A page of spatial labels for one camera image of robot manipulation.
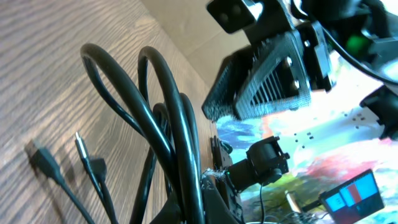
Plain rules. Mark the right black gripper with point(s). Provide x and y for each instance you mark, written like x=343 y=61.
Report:
x=287 y=63

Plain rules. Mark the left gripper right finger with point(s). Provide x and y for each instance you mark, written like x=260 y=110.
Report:
x=215 y=209

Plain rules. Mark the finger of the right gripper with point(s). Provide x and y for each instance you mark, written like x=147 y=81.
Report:
x=220 y=99

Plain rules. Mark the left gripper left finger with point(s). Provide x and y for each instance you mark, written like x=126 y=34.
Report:
x=170 y=212

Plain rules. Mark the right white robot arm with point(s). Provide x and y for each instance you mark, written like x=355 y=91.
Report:
x=365 y=35

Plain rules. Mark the background monitor screen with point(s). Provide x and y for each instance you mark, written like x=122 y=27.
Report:
x=354 y=199

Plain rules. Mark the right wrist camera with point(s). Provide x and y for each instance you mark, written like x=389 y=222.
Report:
x=234 y=15

